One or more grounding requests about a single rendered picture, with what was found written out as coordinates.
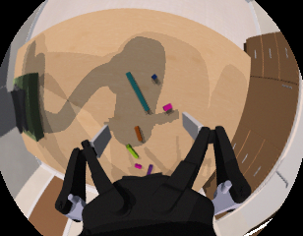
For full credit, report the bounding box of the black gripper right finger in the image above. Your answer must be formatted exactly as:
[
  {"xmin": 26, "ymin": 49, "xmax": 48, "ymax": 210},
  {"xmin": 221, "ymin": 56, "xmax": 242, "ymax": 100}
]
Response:
[{"xmin": 150, "ymin": 112, "xmax": 252, "ymax": 215}]

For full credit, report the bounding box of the orange rod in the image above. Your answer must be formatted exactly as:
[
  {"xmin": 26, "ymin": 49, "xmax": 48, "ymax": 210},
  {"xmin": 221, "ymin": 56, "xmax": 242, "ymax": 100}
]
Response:
[{"xmin": 135, "ymin": 126, "xmax": 143, "ymax": 141}]

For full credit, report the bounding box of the small magenta block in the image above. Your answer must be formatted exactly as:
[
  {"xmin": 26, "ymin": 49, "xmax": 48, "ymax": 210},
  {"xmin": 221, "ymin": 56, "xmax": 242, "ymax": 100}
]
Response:
[
  {"xmin": 163, "ymin": 103, "xmax": 172, "ymax": 111},
  {"xmin": 135, "ymin": 163, "xmax": 142, "ymax": 169}
]

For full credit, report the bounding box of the turquoise rod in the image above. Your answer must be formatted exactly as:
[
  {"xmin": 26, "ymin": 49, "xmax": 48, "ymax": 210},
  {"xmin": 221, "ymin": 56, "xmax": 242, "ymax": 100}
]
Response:
[{"xmin": 126, "ymin": 72, "xmax": 149, "ymax": 111}]

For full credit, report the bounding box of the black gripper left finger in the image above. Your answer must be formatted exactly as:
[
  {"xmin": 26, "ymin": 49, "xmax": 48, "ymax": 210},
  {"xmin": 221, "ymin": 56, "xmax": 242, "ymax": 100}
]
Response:
[{"xmin": 55, "ymin": 125, "xmax": 128, "ymax": 222}]

